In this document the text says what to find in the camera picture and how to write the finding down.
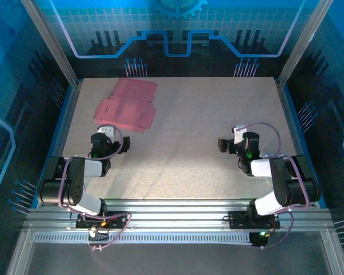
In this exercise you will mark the pink paper box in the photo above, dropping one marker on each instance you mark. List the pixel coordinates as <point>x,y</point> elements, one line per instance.
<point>126,114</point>

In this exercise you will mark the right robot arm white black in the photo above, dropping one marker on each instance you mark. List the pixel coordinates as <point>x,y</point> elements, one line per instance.
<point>286,183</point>

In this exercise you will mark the black controller box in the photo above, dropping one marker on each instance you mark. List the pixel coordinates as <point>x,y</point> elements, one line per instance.
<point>258,240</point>

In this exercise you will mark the blue printed sticker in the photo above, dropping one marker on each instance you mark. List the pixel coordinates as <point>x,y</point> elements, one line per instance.
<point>268,155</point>

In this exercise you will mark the white connector block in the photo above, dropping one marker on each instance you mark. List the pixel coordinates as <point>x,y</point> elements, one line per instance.
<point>92,233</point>

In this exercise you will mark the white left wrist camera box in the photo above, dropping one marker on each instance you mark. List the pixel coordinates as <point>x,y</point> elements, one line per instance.
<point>106,131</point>

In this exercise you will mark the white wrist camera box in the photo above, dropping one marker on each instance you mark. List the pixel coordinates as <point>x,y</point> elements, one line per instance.
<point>238,129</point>
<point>106,131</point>

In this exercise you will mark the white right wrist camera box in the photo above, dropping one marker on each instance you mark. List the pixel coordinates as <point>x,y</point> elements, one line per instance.
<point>238,129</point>

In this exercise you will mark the aluminium table side rail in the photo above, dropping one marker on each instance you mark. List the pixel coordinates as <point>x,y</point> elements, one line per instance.
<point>289,114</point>
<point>68,114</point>

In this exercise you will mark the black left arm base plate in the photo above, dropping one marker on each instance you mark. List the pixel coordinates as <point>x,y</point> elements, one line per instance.
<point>120,218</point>

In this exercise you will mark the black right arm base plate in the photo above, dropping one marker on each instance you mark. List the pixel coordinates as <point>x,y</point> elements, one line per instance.
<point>235,220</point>

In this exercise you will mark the aluminium mounting rail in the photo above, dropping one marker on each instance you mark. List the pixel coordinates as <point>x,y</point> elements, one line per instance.
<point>175,212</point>

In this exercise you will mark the aluminium frame post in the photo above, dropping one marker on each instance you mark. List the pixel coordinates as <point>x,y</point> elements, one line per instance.
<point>303,43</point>
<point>52,43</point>

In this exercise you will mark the aluminium lower frame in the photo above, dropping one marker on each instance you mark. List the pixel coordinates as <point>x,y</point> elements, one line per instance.
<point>18,257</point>

